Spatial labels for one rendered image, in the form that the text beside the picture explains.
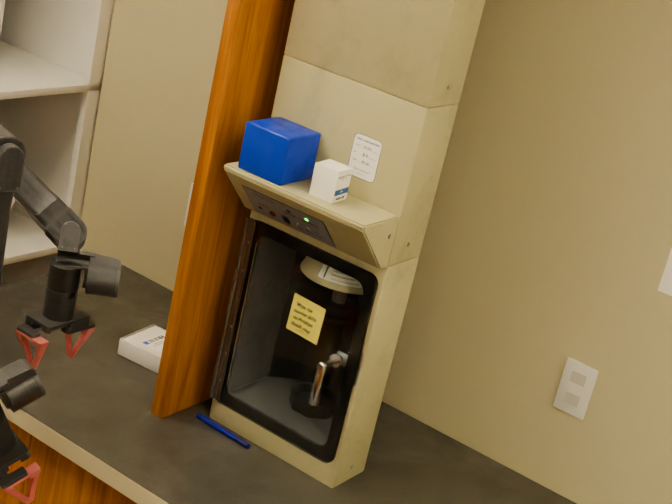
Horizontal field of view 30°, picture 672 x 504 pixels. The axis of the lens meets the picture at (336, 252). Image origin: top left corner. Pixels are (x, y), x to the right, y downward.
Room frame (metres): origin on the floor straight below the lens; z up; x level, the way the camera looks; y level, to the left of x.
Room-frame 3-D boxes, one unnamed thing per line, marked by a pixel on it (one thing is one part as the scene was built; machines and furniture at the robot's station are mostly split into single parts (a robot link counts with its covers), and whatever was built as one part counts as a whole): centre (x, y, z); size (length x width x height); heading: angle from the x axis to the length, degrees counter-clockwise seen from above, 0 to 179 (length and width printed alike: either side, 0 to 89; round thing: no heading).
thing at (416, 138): (2.30, -0.02, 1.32); 0.32 x 0.25 x 0.77; 59
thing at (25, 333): (2.04, 0.48, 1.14); 0.07 x 0.07 x 0.09; 59
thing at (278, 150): (2.19, 0.14, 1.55); 0.10 x 0.10 x 0.09; 59
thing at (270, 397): (2.19, 0.04, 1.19); 0.30 x 0.01 x 0.40; 59
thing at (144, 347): (2.48, 0.32, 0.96); 0.16 x 0.12 x 0.04; 65
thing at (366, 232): (2.15, 0.07, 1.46); 0.32 x 0.12 x 0.10; 59
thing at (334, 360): (2.11, -0.03, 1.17); 0.05 x 0.03 x 0.10; 149
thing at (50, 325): (2.07, 0.47, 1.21); 0.10 x 0.07 x 0.07; 149
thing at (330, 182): (2.13, 0.04, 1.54); 0.05 x 0.05 x 0.06; 63
